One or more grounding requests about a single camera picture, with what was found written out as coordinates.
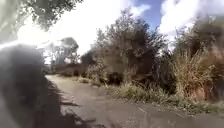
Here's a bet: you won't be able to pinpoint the dark bush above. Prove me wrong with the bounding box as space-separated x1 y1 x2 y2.
0 43 51 128

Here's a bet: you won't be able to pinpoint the grey asphalt path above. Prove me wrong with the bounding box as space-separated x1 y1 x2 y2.
34 74 224 128

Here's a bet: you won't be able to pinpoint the distant trees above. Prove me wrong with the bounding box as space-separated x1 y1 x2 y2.
49 36 81 66

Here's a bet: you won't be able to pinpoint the overhanging tree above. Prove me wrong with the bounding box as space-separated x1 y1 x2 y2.
0 0 84 44

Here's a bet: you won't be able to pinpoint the grass verge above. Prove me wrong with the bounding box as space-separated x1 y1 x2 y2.
56 74 224 116

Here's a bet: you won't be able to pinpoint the thicket of tall bushes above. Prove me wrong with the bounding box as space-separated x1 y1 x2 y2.
79 8 224 103

